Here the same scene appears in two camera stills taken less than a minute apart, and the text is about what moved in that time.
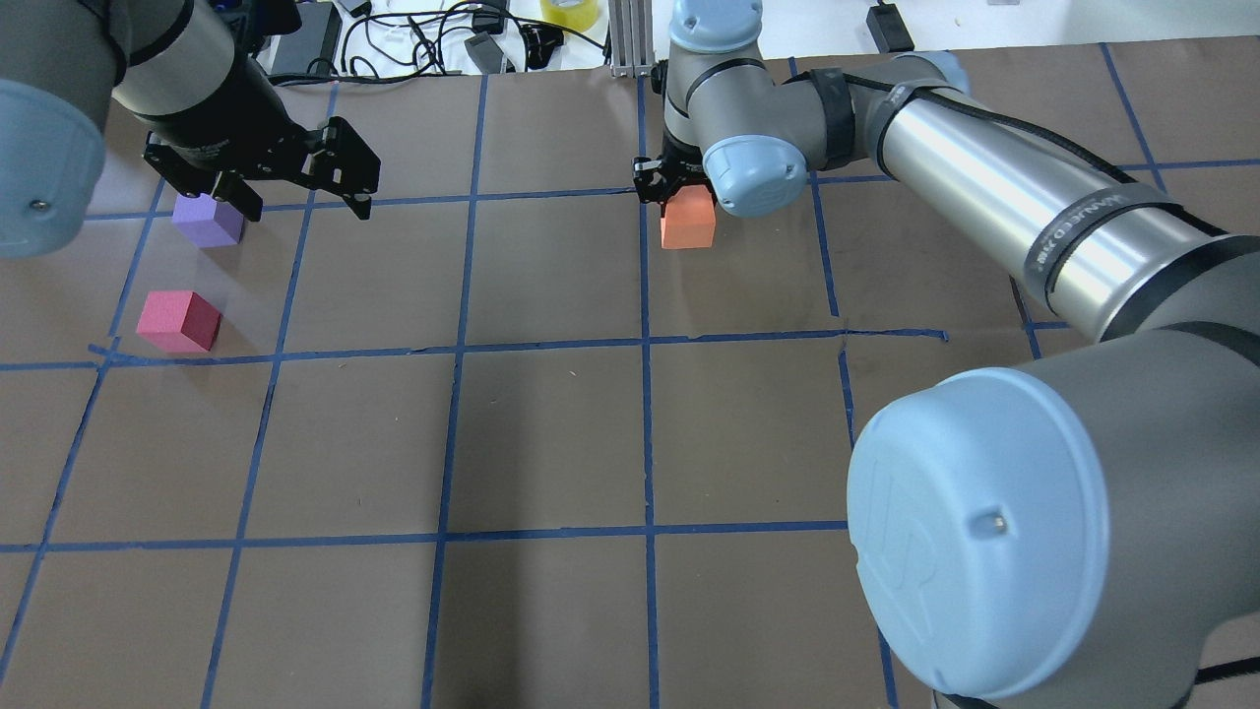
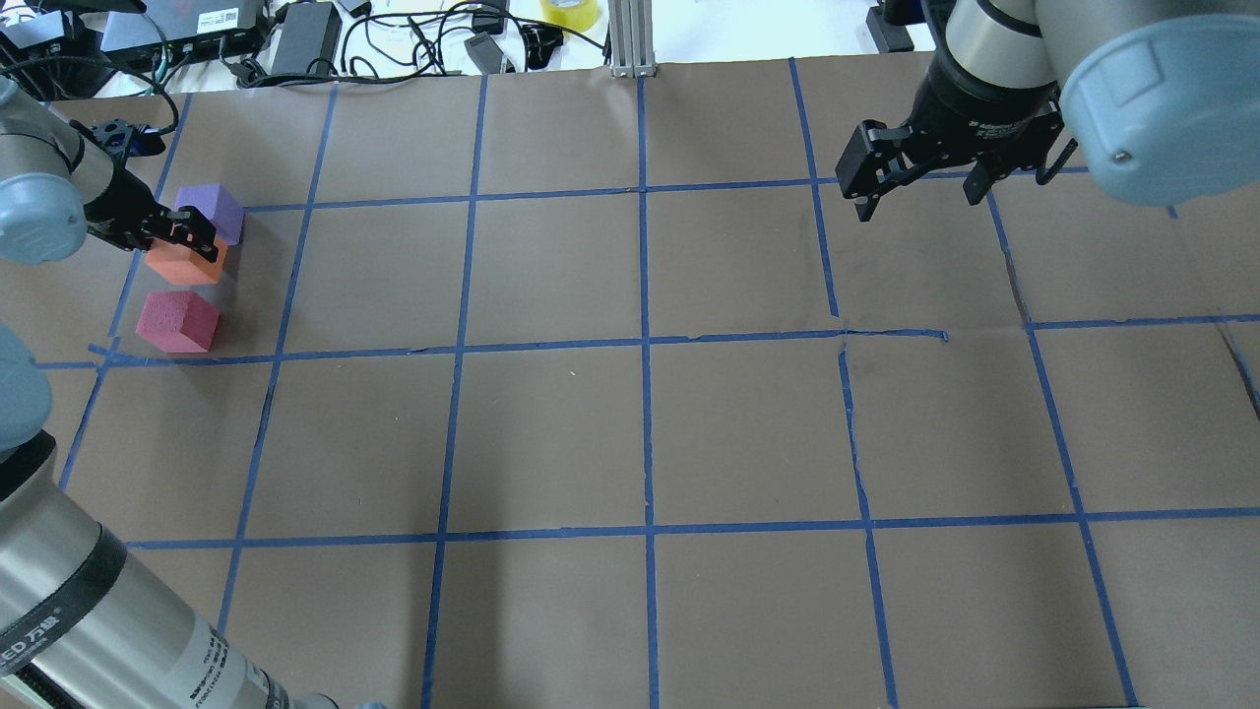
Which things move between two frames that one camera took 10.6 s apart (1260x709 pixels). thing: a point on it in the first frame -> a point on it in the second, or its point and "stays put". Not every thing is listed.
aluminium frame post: x=631 y=37 stays put
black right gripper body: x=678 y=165 -> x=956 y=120
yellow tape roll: x=581 y=15 stays put
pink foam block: x=178 y=321 stays put
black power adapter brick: x=313 y=48 stays put
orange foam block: x=689 y=221 -> x=182 y=266
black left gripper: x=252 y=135 -> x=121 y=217
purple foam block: x=207 y=221 stays put
